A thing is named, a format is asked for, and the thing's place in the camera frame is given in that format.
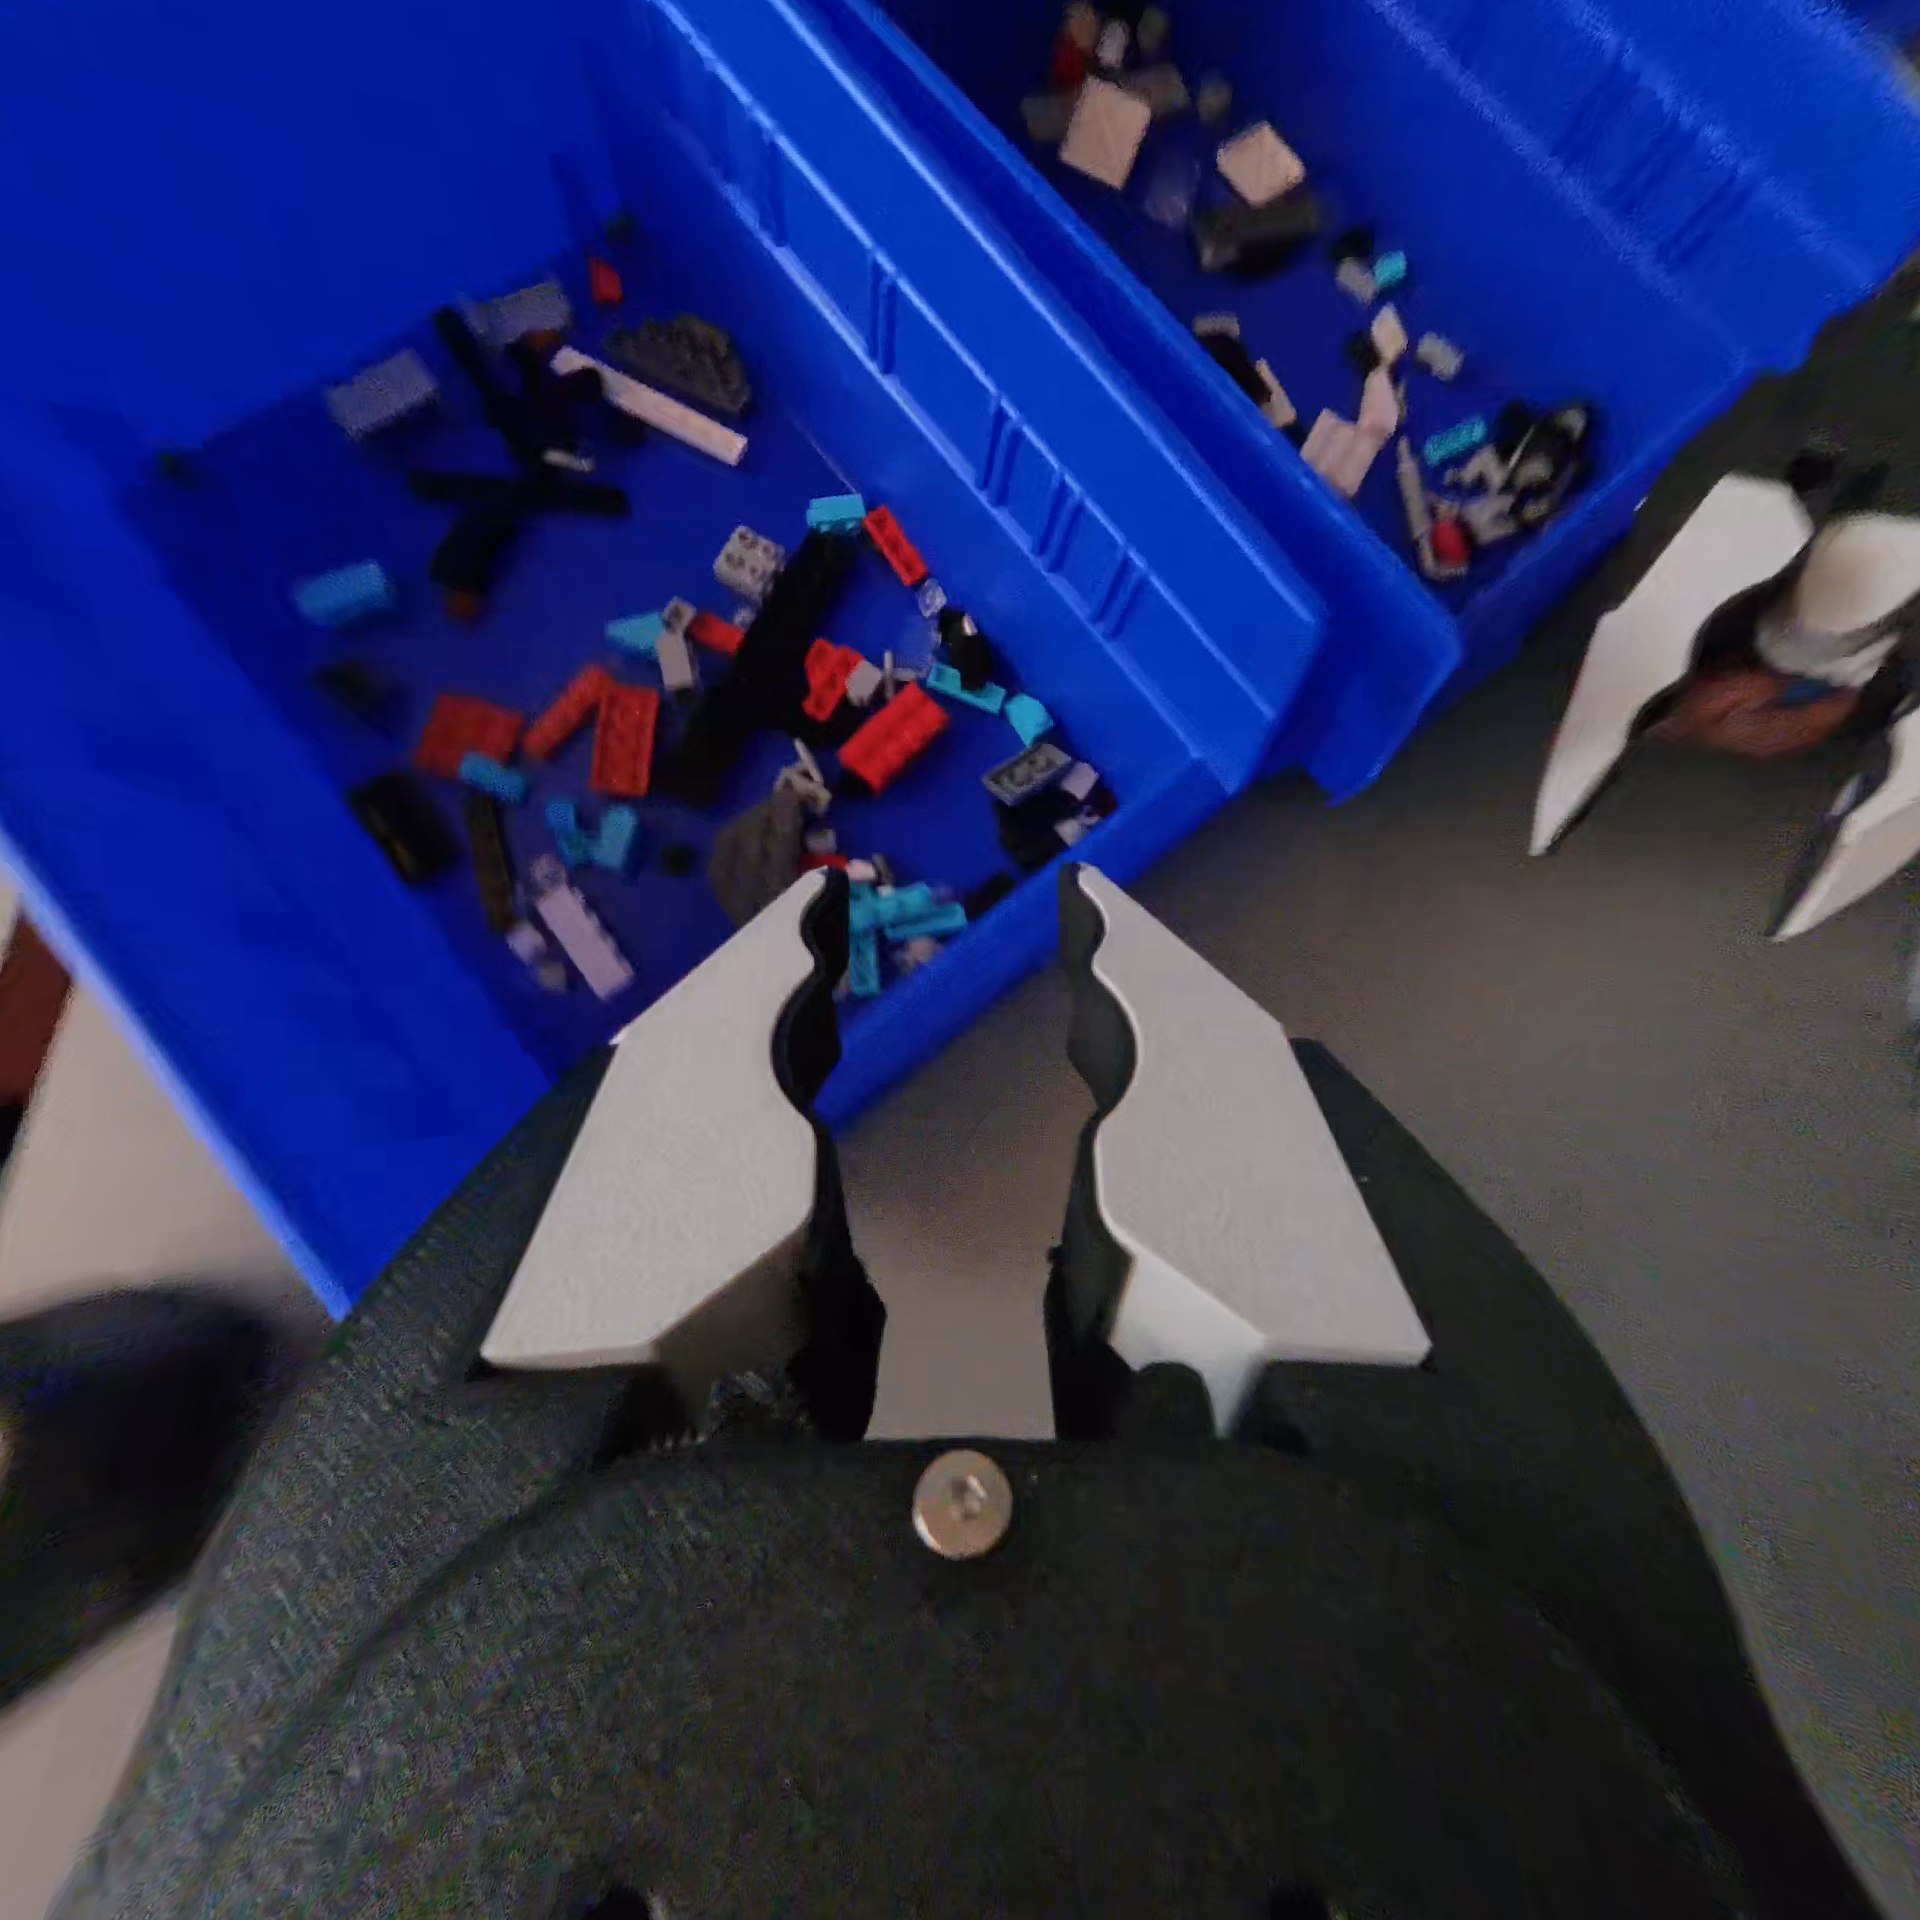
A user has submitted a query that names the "blue plastic bin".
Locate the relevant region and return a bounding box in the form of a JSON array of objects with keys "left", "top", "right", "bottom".
[
  {"left": 815, "top": 0, "right": 1920, "bottom": 805},
  {"left": 0, "top": 0, "right": 1327, "bottom": 1318}
]

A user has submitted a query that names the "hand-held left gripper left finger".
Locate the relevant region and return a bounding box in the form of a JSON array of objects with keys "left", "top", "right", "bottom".
[{"left": 479, "top": 867, "right": 889, "bottom": 1442}]

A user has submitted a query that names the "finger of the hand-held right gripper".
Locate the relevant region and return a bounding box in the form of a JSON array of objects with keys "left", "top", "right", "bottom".
[
  {"left": 1766, "top": 696, "right": 1920, "bottom": 946},
  {"left": 1526, "top": 470, "right": 1820, "bottom": 859}
]

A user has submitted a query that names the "pile of red black cyan bricks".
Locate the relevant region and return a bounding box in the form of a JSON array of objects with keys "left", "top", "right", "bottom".
[{"left": 292, "top": 216, "right": 1125, "bottom": 1003}]

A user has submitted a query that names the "pile of white grey bricks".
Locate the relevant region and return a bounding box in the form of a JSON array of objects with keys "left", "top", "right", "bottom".
[{"left": 1018, "top": 0, "right": 1600, "bottom": 586}]

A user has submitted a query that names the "person's right hand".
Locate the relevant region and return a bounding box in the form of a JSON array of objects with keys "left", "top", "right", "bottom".
[{"left": 1647, "top": 670, "right": 1871, "bottom": 759}]

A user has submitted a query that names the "dark red strip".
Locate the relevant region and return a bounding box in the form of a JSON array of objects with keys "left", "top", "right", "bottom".
[{"left": 0, "top": 911, "right": 73, "bottom": 1115}]

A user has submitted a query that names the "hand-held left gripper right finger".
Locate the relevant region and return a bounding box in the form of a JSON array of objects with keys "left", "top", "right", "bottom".
[{"left": 1041, "top": 863, "right": 1430, "bottom": 1442}]

